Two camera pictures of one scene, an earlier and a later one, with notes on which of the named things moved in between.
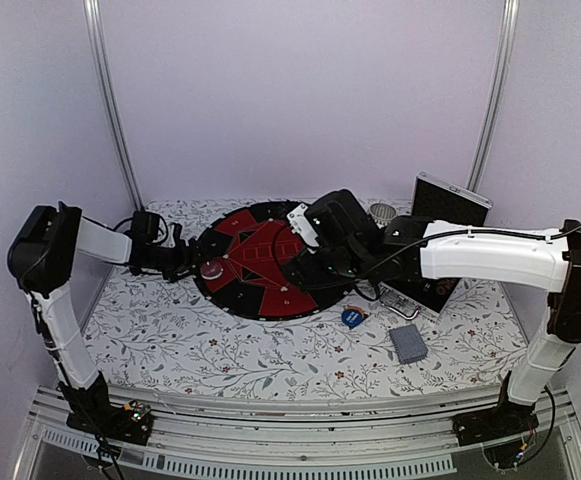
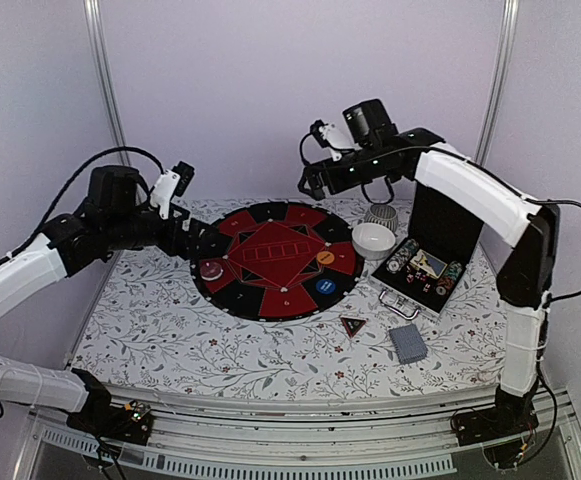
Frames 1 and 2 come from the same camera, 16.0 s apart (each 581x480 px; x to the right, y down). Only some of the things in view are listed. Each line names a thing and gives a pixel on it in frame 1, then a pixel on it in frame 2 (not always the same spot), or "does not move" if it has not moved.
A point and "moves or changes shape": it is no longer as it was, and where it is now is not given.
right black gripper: x=319 y=276 -> x=315 y=172
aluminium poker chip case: x=435 y=200 does not move
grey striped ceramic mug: x=382 y=213 does not move
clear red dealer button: x=211 y=270 does not move
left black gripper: x=187 y=260 -> x=188 y=248
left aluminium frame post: x=94 y=20 does not move
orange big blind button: x=364 y=315 moves or changes shape
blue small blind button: x=351 y=318 moves or changes shape
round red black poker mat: x=254 y=243 does not move
